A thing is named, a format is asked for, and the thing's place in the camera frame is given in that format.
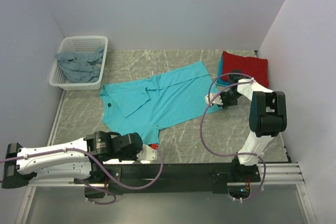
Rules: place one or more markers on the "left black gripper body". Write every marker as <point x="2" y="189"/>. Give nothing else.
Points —
<point x="123" y="156"/>

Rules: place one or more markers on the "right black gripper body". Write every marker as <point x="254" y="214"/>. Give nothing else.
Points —
<point x="229" y="98"/>

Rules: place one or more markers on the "light blue t-shirt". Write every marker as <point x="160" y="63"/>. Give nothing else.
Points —
<point x="149" y="105"/>

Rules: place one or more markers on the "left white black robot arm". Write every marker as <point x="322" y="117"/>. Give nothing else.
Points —
<point x="77" y="159"/>

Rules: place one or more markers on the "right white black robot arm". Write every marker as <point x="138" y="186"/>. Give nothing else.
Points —
<point x="267" y="117"/>

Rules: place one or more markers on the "folded red t-shirt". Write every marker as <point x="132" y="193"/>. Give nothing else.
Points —
<point x="254" y="67"/>

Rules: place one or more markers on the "black base crossbar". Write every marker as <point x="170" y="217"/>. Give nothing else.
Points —
<point x="175" y="178"/>

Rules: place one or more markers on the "grey-blue crumpled t-shirt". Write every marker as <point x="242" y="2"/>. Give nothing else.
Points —
<point x="81" y="67"/>

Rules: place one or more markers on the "white plastic laundry basket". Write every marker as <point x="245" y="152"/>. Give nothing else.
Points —
<point x="78" y="44"/>

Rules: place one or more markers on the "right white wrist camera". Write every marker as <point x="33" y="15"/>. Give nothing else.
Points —
<point x="214" y="99"/>

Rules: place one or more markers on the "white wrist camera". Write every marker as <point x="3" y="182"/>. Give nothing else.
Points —
<point x="214" y="99"/>
<point x="146" y="155"/>

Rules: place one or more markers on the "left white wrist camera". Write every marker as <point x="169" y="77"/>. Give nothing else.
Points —
<point x="146" y="155"/>

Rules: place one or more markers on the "aluminium rail frame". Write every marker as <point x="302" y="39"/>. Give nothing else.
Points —
<point x="277" y="174"/>

